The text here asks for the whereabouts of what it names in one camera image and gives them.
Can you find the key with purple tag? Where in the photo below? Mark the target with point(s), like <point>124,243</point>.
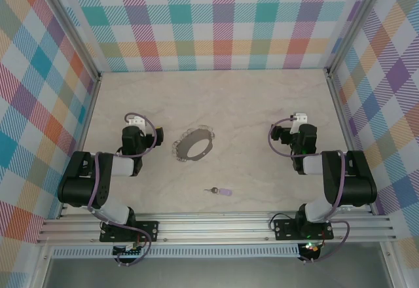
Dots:
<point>226,191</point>

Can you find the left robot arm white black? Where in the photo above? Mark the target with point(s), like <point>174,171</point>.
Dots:
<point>75,190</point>

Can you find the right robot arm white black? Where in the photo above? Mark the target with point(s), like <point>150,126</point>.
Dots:
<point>357,186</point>

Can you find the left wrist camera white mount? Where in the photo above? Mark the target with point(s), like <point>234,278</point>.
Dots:
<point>137,121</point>

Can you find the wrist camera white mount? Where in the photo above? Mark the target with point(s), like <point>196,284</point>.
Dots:
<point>137,121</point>
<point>300,118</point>

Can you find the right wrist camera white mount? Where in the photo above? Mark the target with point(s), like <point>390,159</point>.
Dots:
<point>300,118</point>

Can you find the aluminium side rail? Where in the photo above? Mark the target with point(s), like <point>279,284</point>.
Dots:
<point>86,121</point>
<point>343,121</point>

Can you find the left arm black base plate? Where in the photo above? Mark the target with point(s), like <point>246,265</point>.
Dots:
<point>151,230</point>

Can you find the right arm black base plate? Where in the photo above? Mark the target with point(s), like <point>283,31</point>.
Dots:
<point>284,230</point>

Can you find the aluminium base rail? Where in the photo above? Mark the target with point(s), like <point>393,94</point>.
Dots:
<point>212,226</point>

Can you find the aluminium corner post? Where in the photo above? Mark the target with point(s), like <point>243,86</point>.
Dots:
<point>73,23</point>
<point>355,23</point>

